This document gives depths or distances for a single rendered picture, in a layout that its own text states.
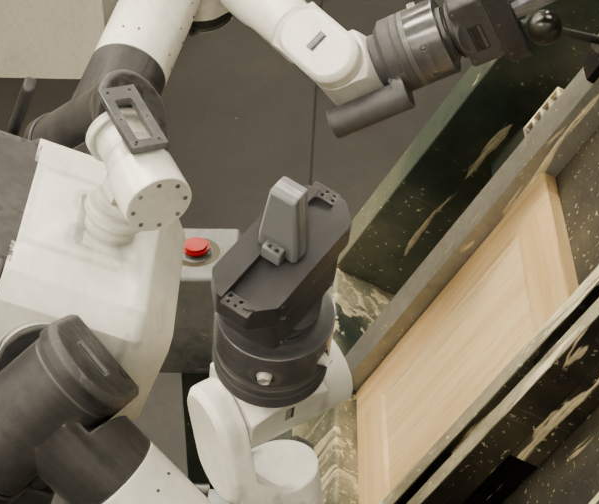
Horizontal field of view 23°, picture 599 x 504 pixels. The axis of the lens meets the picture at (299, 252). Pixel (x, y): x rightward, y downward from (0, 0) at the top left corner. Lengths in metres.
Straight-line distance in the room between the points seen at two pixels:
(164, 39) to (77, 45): 2.56
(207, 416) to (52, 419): 0.17
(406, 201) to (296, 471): 0.86
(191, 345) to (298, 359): 1.06
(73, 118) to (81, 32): 2.62
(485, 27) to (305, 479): 0.62
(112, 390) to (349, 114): 0.51
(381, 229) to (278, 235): 1.06
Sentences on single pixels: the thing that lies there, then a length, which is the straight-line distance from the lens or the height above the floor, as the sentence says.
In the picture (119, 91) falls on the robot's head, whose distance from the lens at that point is 1.40.
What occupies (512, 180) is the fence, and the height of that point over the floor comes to 1.23.
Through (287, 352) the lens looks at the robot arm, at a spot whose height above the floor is 1.50.
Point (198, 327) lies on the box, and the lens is 2.08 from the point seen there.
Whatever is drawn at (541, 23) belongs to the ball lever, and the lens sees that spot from 1.55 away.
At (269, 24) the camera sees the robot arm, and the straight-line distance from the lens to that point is 1.71.
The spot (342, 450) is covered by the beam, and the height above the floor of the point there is 0.90.
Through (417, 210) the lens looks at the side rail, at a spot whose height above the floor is 1.01.
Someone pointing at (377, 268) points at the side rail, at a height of 0.90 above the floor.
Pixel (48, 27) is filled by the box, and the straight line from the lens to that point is 4.23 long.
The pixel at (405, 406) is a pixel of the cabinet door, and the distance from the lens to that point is 1.76.
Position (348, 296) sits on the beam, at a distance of 2.04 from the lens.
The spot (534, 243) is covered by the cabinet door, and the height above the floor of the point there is 1.21.
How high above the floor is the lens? 2.20
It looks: 38 degrees down
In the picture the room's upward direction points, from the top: straight up
